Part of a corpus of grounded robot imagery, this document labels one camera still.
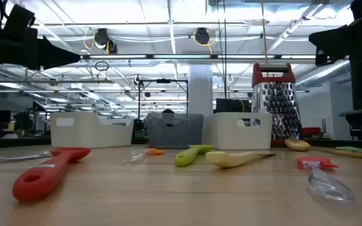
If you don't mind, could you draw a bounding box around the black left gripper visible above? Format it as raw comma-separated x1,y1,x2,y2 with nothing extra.
0,3,82,70

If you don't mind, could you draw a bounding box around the wooden spoon with white label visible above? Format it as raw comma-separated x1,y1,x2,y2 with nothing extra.
284,138,362,163

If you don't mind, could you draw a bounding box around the red silicone spoon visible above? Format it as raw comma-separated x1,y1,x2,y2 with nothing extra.
12,147,92,202

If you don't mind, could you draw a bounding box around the clear plastic utensil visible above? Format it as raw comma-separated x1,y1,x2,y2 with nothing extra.
121,148,149,166

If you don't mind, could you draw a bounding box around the green silicone spoon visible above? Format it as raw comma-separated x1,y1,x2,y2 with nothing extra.
174,144,214,168

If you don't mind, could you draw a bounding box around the black ceiling device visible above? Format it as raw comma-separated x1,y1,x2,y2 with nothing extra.
93,28,118,55
194,27,211,45

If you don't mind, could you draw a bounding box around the metal box grater red trim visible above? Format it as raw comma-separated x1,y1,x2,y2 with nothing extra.
251,62,304,148

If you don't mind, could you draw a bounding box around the grey computer cart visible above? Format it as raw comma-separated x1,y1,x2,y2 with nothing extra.
337,56,362,141

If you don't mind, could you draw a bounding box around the white plastic bin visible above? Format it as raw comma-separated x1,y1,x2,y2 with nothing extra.
201,112,274,151
49,111,135,149

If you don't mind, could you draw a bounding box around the red cushioned seat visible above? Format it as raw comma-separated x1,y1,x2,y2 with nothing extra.
301,126,322,136

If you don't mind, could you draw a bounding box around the black flat monitor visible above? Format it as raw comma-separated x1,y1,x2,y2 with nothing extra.
215,98,252,114

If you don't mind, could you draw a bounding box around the long light bar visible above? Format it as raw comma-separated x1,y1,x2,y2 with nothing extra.
80,53,317,60

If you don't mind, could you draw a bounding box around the white round column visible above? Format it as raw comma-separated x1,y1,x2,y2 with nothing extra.
188,64,214,117

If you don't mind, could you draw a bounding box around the grey translucent plastic bin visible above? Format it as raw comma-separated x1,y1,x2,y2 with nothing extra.
146,112,205,149

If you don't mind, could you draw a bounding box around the black cable ring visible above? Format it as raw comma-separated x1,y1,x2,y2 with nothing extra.
94,60,110,72

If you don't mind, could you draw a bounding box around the yellow power cable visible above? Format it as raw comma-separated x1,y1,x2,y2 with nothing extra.
261,0,269,65

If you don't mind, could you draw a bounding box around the black frame rig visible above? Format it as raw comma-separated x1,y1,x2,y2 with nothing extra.
138,78,189,126

